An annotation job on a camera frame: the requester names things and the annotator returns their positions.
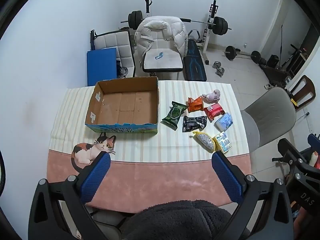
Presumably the short barbell with black plates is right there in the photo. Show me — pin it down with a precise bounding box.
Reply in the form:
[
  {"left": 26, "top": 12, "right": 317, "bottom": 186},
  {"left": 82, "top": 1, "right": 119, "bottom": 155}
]
[{"left": 223, "top": 45, "right": 262, "bottom": 64}]

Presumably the brown wooden chair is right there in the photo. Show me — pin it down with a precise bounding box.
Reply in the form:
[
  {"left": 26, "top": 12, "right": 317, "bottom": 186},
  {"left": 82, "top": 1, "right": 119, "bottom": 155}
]
[{"left": 290, "top": 75, "right": 316, "bottom": 112}]

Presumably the white quilted folding chair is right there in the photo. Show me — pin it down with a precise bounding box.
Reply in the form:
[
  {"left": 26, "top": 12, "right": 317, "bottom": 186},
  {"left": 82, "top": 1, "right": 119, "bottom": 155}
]
[{"left": 90, "top": 29, "right": 135, "bottom": 78}]

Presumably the white padded chair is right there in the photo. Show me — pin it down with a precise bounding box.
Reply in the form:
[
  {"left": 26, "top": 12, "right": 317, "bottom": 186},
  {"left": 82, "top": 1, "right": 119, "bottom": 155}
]
[{"left": 142, "top": 40, "right": 185, "bottom": 80}]

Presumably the white puffer jacket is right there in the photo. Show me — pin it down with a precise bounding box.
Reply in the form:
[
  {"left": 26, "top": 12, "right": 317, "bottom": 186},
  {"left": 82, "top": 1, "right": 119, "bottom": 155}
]
[{"left": 134, "top": 16, "right": 188, "bottom": 63}]

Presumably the grey shell chair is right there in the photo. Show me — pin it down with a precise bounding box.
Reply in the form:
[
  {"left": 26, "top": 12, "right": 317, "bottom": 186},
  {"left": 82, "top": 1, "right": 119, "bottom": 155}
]
[{"left": 240, "top": 86, "right": 297, "bottom": 153}]

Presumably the person's dark fleece clothing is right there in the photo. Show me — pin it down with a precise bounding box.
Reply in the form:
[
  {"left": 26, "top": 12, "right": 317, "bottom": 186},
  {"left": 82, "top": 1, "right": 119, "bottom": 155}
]
[{"left": 121, "top": 199, "right": 250, "bottom": 240}]

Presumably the black foil packet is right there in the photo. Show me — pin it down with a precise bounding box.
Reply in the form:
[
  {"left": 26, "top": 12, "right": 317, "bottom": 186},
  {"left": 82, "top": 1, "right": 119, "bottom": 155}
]
[{"left": 181, "top": 115, "right": 207, "bottom": 132}]

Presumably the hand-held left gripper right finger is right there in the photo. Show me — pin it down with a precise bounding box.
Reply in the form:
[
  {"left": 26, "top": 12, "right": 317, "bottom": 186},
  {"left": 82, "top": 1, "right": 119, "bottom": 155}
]
[{"left": 211, "top": 151, "right": 293, "bottom": 240}]

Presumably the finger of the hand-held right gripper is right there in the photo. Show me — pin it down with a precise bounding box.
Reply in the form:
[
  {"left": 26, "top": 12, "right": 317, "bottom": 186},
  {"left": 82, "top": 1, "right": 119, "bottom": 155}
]
[{"left": 272, "top": 138, "right": 310, "bottom": 167}]

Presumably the blue white tissue packet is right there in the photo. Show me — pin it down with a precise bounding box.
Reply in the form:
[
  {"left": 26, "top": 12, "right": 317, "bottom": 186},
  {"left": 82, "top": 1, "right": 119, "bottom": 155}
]
[{"left": 214, "top": 112, "right": 233, "bottom": 131}]

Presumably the orange snack packet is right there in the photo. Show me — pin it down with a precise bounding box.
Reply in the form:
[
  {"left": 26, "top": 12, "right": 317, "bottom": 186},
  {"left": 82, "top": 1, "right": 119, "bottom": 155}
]
[{"left": 187, "top": 96, "right": 205, "bottom": 113}]

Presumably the black bag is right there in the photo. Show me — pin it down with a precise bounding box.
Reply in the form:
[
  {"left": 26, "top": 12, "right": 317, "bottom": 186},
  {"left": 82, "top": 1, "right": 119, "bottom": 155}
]
[{"left": 266, "top": 54, "right": 279, "bottom": 68}]

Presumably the green snack packet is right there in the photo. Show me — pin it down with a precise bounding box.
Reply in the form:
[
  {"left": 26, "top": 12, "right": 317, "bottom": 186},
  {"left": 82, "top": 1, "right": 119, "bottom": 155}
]
[{"left": 161, "top": 101, "right": 187, "bottom": 130}]

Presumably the black kick scooter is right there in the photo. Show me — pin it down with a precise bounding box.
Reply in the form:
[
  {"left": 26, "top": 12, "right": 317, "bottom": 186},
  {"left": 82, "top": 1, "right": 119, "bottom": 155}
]
[{"left": 280, "top": 44, "right": 310, "bottom": 73}]

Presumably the yellow blue packet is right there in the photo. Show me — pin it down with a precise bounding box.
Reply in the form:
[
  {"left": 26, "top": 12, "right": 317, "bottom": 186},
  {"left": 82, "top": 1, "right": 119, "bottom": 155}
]
[{"left": 212, "top": 131, "right": 232, "bottom": 153}]

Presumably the yellow mesh bag of scourers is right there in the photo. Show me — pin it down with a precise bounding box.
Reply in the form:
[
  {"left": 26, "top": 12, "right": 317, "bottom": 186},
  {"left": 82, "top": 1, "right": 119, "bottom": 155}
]
[{"left": 192, "top": 130, "right": 216, "bottom": 152}]

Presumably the black weight bench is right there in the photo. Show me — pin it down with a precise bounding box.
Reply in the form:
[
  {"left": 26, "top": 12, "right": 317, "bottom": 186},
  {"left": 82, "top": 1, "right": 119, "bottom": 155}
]
[{"left": 184, "top": 29, "right": 207, "bottom": 82}]

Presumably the red snack packet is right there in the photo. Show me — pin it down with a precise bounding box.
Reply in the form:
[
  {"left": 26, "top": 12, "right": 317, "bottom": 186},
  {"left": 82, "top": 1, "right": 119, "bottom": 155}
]
[{"left": 204, "top": 102, "right": 223, "bottom": 122}]

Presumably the purple fleece cloth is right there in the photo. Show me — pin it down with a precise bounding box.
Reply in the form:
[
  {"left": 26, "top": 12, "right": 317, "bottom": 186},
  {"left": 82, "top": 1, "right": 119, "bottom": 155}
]
[{"left": 202, "top": 89, "right": 222, "bottom": 103}]

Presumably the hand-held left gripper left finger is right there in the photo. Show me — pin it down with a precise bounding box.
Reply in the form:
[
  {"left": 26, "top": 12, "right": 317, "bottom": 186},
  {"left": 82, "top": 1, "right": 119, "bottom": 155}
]
[{"left": 28, "top": 152, "right": 112, "bottom": 240}]

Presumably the cardboard box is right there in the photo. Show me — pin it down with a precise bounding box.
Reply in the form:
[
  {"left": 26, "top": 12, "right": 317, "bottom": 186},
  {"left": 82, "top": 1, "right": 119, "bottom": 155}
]
[{"left": 84, "top": 77, "right": 160, "bottom": 135}]

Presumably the blue foam mat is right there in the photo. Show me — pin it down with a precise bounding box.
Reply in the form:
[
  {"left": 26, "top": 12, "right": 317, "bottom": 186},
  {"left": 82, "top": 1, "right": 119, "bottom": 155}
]
[{"left": 87, "top": 47, "right": 117, "bottom": 87}]

